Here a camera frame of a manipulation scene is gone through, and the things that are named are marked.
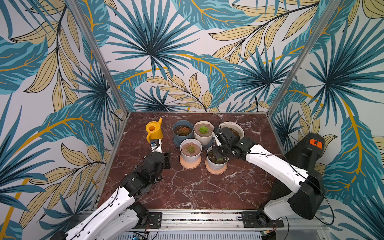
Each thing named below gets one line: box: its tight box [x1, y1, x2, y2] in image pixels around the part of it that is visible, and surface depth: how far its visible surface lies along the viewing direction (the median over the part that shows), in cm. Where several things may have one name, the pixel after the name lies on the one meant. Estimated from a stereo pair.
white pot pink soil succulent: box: [179, 138, 203, 170], surface depth 92 cm
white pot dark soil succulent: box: [205, 145, 230, 175], surface depth 87 cm
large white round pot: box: [219, 121, 245, 140], surface depth 97 cm
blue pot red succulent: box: [172, 120, 194, 146], surface depth 99 cm
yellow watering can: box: [145, 117, 164, 144], surface depth 97 cm
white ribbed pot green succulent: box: [193, 120, 215, 146], surface depth 97 cm
